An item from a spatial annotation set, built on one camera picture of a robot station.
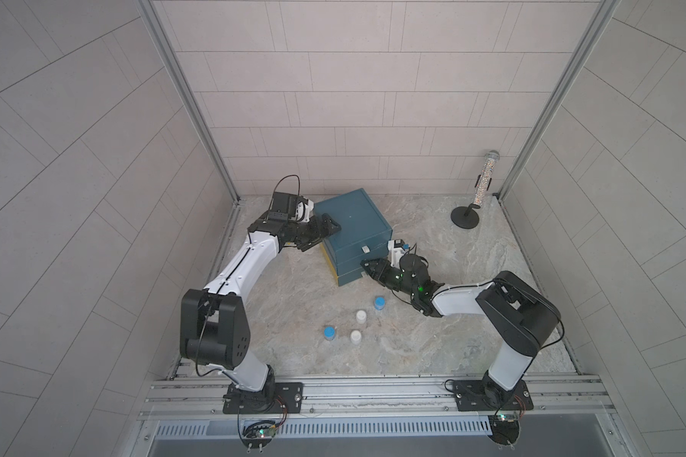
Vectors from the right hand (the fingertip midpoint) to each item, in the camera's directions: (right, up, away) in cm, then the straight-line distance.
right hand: (362, 266), depth 86 cm
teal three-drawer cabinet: (+1, +10, -8) cm, 13 cm away
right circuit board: (+35, -37, -18) cm, 54 cm away
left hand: (-8, +11, -2) cm, 14 cm away
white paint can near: (-2, -19, -8) cm, 20 cm away
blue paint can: (+5, -11, -1) cm, 12 cm away
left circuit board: (-24, -35, -22) cm, 48 cm away
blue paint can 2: (-10, -18, -6) cm, 21 cm away
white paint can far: (0, -14, -4) cm, 15 cm away
